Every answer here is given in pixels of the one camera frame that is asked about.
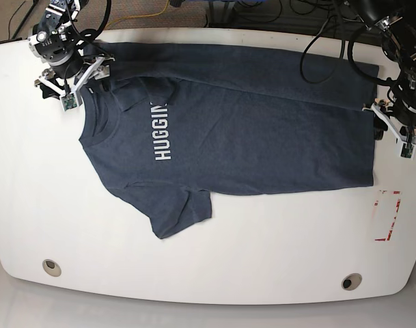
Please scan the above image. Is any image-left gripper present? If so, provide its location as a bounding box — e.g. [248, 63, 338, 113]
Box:
[33, 54, 115, 99]

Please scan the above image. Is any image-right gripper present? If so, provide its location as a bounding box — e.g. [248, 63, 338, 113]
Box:
[362, 98, 416, 144]

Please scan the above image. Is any dark blue t-shirt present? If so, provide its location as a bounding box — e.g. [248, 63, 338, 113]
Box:
[79, 43, 376, 239]

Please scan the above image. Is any black tripod stand leg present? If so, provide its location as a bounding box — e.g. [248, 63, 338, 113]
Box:
[8, 0, 40, 40]

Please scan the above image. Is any red tape rectangle marking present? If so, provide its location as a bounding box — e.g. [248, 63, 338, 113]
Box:
[371, 190, 402, 242]

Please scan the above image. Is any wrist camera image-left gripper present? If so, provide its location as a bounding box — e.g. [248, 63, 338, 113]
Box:
[60, 94, 82, 111]

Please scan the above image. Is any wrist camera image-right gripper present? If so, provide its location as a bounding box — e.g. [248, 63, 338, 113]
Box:
[397, 140, 416, 160]

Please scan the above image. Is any black cable on floor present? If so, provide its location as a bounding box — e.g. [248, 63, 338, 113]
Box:
[8, 0, 44, 38]

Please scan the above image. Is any yellow cable on floor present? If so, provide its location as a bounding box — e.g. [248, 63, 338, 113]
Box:
[103, 0, 170, 31]

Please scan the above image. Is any right table cable grommet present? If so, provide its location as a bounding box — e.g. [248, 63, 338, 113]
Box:
[342, 273, 362, 291]

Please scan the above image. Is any table cable grommet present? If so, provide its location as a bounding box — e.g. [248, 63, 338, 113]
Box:
[42, 259, 61, 277]
[342, 273, 362, 291]

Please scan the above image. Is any left table cable grommet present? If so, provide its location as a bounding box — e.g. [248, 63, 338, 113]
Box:
[42, 259, 61, 277]

